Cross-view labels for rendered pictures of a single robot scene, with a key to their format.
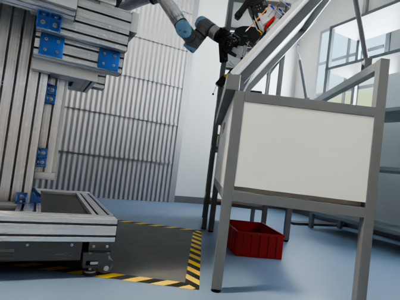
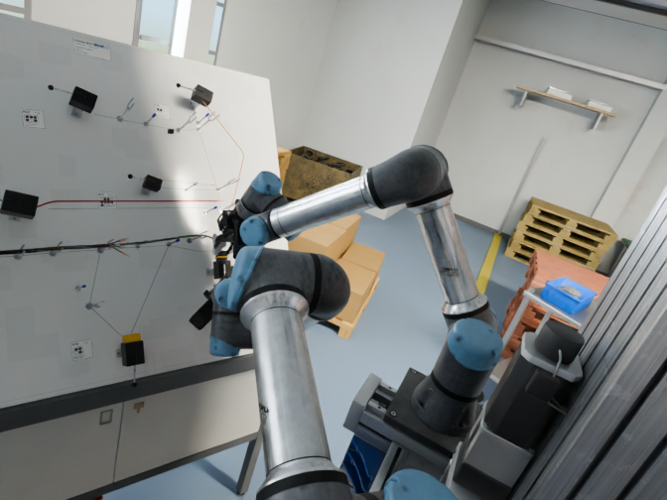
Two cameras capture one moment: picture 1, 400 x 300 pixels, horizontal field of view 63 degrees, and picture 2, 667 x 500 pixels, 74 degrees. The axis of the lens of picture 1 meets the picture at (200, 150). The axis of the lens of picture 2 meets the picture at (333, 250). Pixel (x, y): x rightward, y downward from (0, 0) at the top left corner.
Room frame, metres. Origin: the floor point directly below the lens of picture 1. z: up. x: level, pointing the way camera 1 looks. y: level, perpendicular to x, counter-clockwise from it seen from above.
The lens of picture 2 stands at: (2.26, 0.89, 1.83)
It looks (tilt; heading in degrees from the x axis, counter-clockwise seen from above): 22 degrees down; 224
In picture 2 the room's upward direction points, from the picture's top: 18 degrees clockwise
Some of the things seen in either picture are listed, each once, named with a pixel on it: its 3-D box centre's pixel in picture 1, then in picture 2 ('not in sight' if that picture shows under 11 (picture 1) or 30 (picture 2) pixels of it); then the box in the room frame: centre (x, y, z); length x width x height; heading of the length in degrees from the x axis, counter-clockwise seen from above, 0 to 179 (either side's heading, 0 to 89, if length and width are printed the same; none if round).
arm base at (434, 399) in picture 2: not in sight; (449, 395); (1.39, 0.54, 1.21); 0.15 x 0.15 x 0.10
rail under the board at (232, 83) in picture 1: (224, 107); (127, 385); (1.88, -0.11, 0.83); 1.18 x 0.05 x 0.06; 179
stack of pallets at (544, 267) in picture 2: not in sight; (580, 327); (-1.76, 0.05, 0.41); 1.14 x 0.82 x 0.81; 115
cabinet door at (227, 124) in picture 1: (225, 144); (201, 414); (1.61, -0.12, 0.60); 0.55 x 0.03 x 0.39; 179
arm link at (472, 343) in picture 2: not in sight; (468, 354); (1.39, 0.54, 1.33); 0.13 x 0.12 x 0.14; 29
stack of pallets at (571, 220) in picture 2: not in sight; (557, 239); (-4.51, -1.38, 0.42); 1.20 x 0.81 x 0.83; 116
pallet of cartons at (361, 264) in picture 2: not in sight; (337, 264); (-0.22, -1.43, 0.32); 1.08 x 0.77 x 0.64; 28
